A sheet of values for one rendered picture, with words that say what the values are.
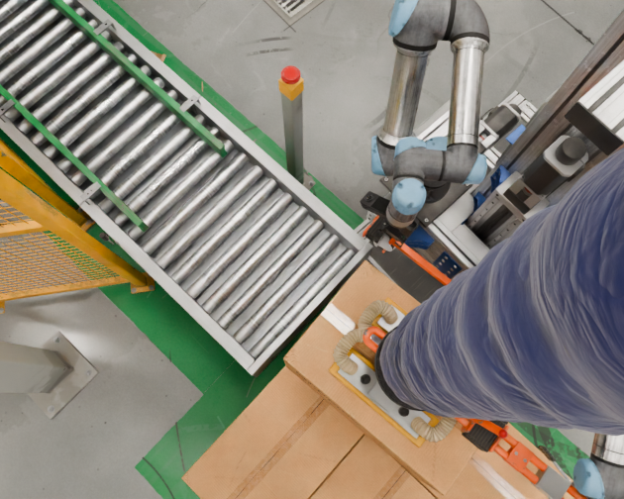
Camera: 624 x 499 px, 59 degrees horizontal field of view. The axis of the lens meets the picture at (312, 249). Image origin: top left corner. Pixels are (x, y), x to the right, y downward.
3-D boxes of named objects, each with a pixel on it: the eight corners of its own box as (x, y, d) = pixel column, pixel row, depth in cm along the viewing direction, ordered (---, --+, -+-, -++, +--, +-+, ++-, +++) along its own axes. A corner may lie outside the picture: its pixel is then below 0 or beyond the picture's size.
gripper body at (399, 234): (399, 249, 151) (407, 237, 140) (374, 230, 153) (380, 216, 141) (416, 229, 153) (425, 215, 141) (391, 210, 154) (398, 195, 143)
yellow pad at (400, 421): (327, 370, 163) (328, 369, 158) (348, 345, 165) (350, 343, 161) (418, 448, 158) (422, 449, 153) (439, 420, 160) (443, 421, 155)
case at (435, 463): (285, 366, 202) (282, 358, 164) (353, 284, 211) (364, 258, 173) (415, 477, 193) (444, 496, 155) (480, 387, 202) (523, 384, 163)
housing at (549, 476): (528, 483, 147) (535, 485, 142) (542, 462, 148) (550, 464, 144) (550, 501, 146) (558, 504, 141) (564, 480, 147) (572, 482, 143)
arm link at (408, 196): (429, 175, 128) (427, 209, 126) (420, 192, 138) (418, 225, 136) (395, 172, 128) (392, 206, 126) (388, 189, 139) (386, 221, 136)
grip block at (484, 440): (458, 432, 150) (464, 433, 144) (478, 403, 152) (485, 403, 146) (482, 452, 149) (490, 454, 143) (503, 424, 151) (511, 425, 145)
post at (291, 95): (287, 184, 293) (277, 79, 197) (295, 175, 295) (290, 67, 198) (296, 192, 292) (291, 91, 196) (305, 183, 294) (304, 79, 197)
